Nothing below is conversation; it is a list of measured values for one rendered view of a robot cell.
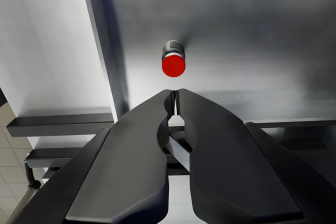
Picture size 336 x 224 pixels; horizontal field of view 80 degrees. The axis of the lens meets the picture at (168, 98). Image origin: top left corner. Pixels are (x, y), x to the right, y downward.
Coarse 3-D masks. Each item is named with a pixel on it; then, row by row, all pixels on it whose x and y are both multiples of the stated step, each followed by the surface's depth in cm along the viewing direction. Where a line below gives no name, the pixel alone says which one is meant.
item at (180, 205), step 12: (48, 168) 28; (168, 168) 27; (180, 168) 27; (180, 180) 32; (180, 192) 33; (168, 204) 35; (180, 204) 35; (168, 216) 37; (180, 216) 37; (192, 216) 37
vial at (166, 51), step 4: (172, 40) 20; (164, 44) 21; (168, 44) 19; (164, 48) 19; (168, 48) 18; (172, 48) 18; (176, 48) 18; (164, 52) 18; (168, 52) 18; (172, 52) 17; (176, 52) 18; (180, 52) 18; (164, 56) 18; (184, 56) 18; (184, 60) 18
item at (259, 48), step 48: (96, 0) 17; (144, 0) 19; (192, 0) 19; (240, 0) 19; (288, 0) 19; (144, 48) 21; (192, 48) 21; (240, 48) 21; (288, 48) 21; (144, 96) 24; (240, 96) 24; (288, 96) 24
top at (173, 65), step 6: (174, 54) 17; (168, 60) 17; (174, 60) 17; (180, 60) 17; (162, 66) 17; (168, 66) 17; (174, 66) 17; (180, 66) 17; (168, 72) 18; (174, 72) 18; (180, 72) 18
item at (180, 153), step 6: (90, 138) 28; (174, 138) 24; (168, 144) 26; (174, 144) 24; (180, 144) 23; (168, 150) 26; (174, 150) 25; (180, 150) 23; (186, 150) 22; (174, 156) 25; (180, 156) 24; (186, 156) 23; (180, 162) 25; (186, 162) 23; (186, 168) 24
